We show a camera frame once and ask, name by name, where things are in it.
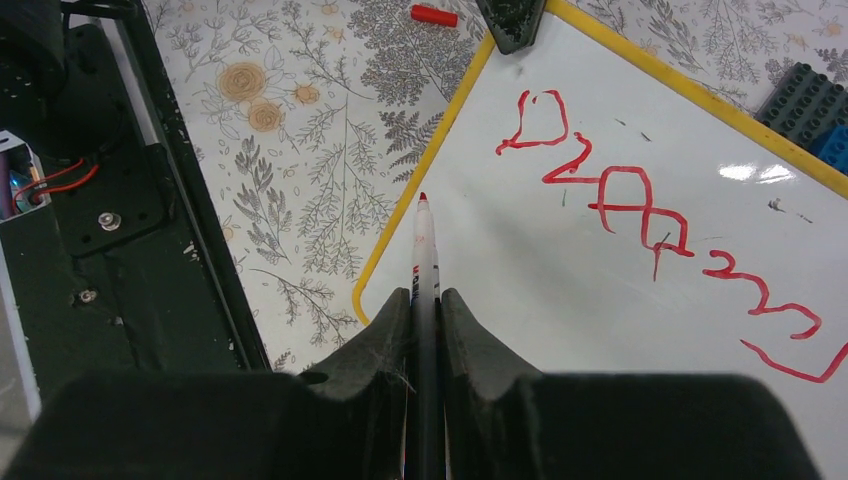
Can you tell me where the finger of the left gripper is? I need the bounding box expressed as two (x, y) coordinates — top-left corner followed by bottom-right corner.
(476, 0), (547, 55)

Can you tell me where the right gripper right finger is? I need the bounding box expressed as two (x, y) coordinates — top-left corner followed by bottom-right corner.
(441, 288), (819, 479)

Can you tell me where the yellow framed whiteboard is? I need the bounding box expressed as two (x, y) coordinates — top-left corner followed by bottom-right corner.
(353, 1), (847, 479)

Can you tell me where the blue lego brick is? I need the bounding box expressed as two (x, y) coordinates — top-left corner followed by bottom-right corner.
(811, 125), (848, 176)

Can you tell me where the white marker pen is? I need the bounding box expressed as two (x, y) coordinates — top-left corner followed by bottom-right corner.
(406, 193), (444, 479)

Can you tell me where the floral tablecloth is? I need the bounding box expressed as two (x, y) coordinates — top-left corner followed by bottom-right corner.
(143, 0), (847, 373)

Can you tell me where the grey lego baseplate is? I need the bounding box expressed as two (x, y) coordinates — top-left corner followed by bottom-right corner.
(754, 62), (847, 152)

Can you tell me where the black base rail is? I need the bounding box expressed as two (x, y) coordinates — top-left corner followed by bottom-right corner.
(1, 1), (270, 432)

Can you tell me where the red marker cap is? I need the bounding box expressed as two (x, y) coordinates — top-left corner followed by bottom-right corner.
(410, 4), (459, 28)

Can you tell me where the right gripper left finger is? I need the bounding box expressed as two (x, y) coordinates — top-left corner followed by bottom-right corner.
(6, 288), (411, 479)

